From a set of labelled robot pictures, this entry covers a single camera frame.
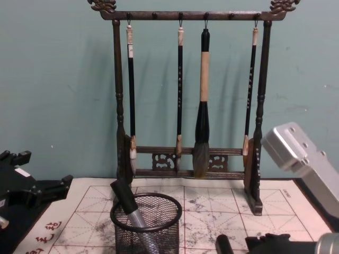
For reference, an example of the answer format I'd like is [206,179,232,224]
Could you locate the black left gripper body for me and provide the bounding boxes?
[0,161,55,214]

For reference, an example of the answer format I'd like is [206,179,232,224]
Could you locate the white felt mat red grid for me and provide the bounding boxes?
[20,176,335,254]

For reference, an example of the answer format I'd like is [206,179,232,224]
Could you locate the black mesh pen holder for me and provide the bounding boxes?
[110,192,183,254]

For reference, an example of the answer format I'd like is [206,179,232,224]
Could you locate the thin brush with white label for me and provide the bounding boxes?
[125,24,139,177]

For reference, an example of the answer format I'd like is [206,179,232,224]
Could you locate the thin black calligraphy brush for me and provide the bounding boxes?
[242,26,260,162]
[175,26,185,173]

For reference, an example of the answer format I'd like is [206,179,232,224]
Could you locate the dark wooden brush rack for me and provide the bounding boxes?
[88,0,297,216]

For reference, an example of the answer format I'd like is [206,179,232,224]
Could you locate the black and silver handled brush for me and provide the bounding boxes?
[110,179,161,254]

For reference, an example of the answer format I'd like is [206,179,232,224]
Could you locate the large tan-handled calligraphy brush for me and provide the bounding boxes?
[192,28,211,179]

